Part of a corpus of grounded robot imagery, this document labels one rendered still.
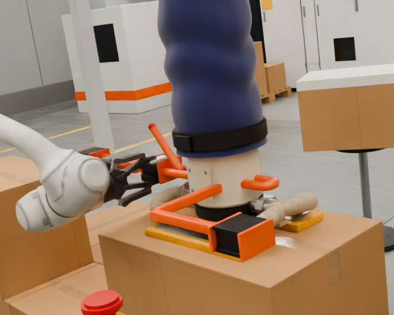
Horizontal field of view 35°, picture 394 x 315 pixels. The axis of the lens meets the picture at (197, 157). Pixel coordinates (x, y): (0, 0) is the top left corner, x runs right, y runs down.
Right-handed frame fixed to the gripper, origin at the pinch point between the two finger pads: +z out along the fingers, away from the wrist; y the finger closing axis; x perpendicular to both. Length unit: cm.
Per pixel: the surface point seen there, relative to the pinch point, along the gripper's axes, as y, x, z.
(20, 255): 39, -79, -11
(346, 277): 21, 56, 4
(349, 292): 25, 56, 4
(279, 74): 76, -482, 607
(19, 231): 29, -79, -10
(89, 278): 53, -66, 8
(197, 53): -31.4, 32.8, -8.5
